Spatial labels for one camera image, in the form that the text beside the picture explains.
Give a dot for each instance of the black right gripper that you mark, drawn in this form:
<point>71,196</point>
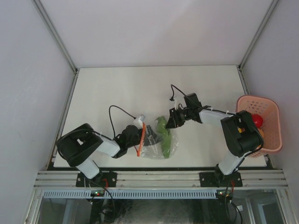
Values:
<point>173,122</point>

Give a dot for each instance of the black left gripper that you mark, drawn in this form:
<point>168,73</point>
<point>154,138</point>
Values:
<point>152,137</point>

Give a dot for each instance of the clear zip top bag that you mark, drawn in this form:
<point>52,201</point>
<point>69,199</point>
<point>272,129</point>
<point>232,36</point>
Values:
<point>154,152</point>

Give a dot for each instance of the green fake leafy vegetable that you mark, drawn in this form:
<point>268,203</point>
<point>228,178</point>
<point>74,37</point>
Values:
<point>166,135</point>

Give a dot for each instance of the red fake apple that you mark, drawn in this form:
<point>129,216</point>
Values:
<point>257,119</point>

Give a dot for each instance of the orange fake peach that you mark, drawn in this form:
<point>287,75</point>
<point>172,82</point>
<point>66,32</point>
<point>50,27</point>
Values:
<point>261,132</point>

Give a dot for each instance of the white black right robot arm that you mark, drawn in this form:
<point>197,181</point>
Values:
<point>241,135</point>

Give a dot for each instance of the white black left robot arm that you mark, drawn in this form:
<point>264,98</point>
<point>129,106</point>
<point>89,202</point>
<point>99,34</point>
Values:
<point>77,146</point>

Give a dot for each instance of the pink plastic basket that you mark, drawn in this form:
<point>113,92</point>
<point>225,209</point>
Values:
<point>271,127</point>

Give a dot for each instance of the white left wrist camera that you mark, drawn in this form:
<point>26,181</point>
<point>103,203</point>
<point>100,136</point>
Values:
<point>139,120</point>

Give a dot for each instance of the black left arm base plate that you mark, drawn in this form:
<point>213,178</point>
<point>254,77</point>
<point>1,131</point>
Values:
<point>104,179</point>

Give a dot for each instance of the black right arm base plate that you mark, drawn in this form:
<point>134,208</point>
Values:
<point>213,179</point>

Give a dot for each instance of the aluminium corner frame post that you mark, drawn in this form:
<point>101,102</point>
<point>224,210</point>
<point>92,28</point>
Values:
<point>258,33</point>

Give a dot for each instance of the perforated grey cable duct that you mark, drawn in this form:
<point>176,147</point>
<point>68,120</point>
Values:
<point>132,194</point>

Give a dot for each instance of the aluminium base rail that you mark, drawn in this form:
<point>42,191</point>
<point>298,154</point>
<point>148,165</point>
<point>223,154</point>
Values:
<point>251,179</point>

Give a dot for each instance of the left aluminium corner post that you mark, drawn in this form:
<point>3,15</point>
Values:
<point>54,33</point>

